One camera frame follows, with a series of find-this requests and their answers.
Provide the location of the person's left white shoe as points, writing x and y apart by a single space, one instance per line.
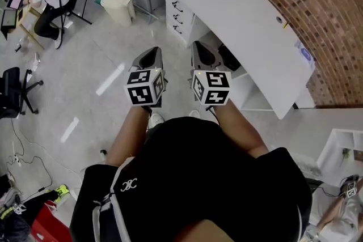
156 119

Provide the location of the computer monitor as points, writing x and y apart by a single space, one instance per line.
8 20

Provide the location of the white desk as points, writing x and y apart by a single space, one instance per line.
241 22

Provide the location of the cream trash bin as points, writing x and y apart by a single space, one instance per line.
117 5

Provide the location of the yellow-green sneaker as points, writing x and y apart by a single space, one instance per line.
61 192

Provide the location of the white power strip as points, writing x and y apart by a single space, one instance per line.
17 160

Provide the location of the white shelf unit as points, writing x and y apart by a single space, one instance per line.
340 144

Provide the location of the person's right forearm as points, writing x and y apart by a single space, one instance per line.
241 133

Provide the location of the red box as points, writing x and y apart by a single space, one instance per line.
48 224

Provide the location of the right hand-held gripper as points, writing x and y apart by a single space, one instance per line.
215 88

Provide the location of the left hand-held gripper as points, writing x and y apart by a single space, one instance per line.
141 88

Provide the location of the person's right white shoe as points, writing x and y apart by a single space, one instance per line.
194 113

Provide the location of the person's white shoe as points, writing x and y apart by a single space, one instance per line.
194 113
156 119

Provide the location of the blue and white packet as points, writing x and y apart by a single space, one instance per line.
305 55

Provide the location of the black office chair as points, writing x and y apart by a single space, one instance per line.
12 90

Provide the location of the person's left forearm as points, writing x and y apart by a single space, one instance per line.
127 136

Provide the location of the wooden table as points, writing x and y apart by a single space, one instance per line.
31 25

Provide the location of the person's black shirt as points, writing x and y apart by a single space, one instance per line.
198 178

